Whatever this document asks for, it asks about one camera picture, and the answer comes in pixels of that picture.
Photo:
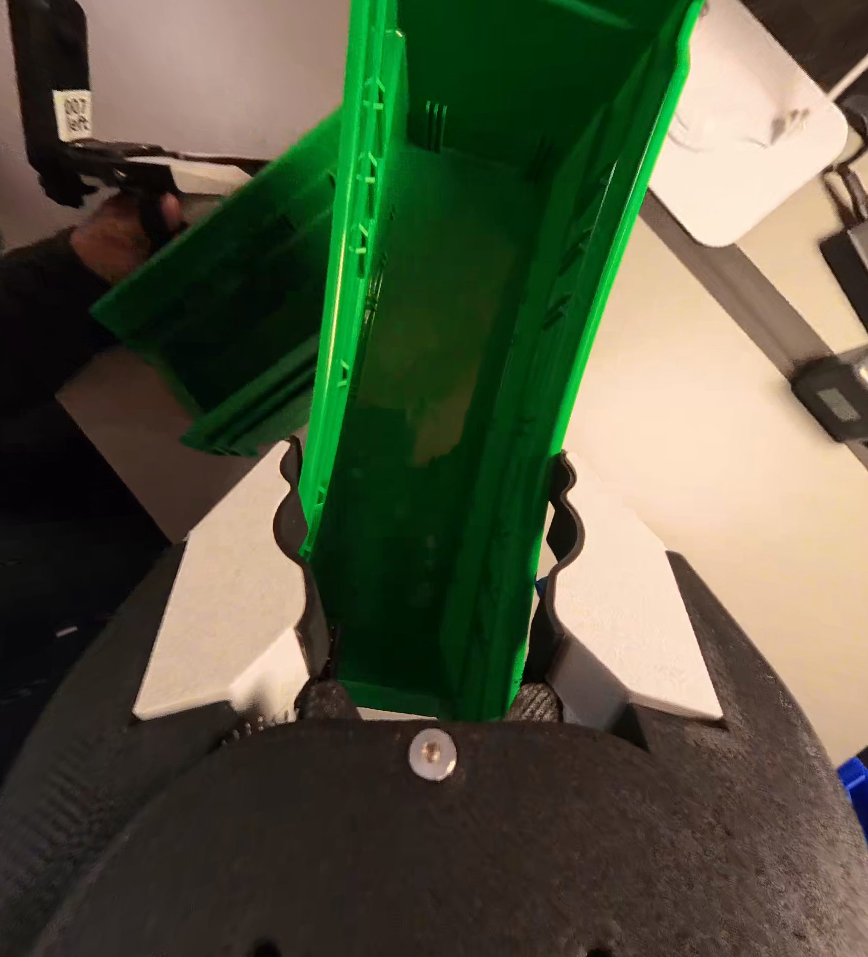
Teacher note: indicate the green plastic bin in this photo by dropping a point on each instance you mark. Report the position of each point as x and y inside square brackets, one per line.
[434, 374]
[217, 314]

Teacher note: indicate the white and wood document stand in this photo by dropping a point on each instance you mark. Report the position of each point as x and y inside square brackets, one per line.
[740, 112]

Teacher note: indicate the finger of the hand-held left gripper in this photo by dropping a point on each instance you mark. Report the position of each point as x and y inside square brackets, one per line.
[209, 176]

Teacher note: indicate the person's left forearm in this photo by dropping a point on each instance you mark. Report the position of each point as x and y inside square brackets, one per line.
[15, 321]

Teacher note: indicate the grey electronic device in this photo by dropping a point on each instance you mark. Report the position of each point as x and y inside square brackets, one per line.
[860, 389]

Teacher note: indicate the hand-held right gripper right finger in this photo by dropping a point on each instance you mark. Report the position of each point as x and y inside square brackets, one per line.
[628, 613]

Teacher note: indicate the person's left hand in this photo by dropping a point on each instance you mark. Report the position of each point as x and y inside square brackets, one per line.
[108, 239]

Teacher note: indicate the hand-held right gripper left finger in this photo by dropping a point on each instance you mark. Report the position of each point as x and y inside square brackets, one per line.
[232, 598]

